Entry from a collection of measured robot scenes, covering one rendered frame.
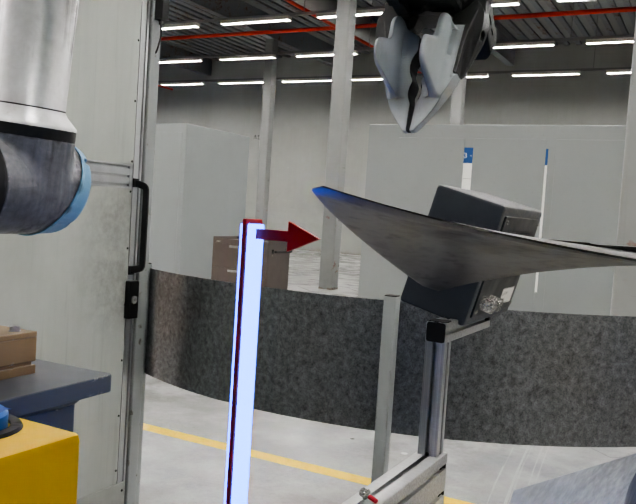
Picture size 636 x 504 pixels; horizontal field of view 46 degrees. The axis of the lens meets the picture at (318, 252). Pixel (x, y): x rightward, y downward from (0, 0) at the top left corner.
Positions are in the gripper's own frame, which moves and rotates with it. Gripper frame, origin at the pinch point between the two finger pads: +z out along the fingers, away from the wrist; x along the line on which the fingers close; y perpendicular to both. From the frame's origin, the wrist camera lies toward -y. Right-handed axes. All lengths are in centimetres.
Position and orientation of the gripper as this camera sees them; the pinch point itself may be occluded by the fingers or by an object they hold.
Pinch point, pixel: (414, 120)
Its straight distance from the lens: 60.6
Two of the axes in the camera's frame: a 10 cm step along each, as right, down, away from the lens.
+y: -4.5, -2.8, -8.5
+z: -2.0, 9.6, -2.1
